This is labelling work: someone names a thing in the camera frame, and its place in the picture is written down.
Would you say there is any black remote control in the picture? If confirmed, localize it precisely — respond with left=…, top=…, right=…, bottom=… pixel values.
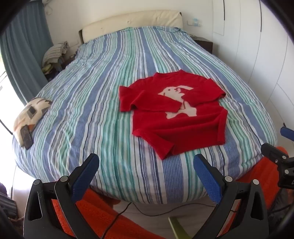
left=20, top=125, right=34, bottom=150

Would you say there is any dark wooden nightstand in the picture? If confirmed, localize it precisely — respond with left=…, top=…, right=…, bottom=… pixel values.
left=193, top=36, right=214, bottom=54

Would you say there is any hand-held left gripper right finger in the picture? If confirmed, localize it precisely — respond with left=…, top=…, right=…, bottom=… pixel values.
left=193, top=154, right=269, bottom=239

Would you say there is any yellow-green plastic object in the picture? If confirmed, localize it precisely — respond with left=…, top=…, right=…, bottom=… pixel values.
left=168, top=217, right=191, bottom=239

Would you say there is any red sweater with white animal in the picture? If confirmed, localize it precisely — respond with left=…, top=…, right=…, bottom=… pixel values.
left=119, top=70, right=228, bottom=160

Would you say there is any patterned beige cushion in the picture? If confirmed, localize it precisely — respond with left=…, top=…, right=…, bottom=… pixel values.
left=13, top=97, right=53, bottom=147

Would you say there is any blue curtain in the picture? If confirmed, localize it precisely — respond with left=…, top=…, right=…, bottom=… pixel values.
left=0, top=2, right=54, bottom=106

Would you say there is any striped blue green bed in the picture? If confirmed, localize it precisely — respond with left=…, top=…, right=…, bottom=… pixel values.
left=12, top=26, right=277, bottom=204

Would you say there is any cream padded headboard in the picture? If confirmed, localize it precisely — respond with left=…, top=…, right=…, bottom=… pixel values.
left=78, top=10, right=183, bottom=44

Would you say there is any pile of dark clothes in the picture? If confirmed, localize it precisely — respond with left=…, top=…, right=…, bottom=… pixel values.
left=41, top=57, right=75, bottom=76

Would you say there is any orange rug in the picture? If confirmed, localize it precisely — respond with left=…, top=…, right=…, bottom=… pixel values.
left=51, top=146, right=294, bottom=239

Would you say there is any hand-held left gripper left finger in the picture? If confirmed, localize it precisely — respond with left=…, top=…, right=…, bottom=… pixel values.
left=23, top=153, right=108, bottom=239

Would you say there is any white wardrobe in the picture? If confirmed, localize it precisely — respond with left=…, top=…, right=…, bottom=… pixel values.
left=211, top=0, right=294, bottom=129

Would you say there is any black cable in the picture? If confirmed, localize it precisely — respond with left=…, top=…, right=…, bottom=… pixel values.
left=101, top=202, right=239, bottom=239

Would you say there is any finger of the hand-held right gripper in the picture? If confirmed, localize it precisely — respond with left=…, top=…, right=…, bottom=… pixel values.
left=261, top=142, right=289, bottom=164
left=280, top=126, right=294, bottom=141

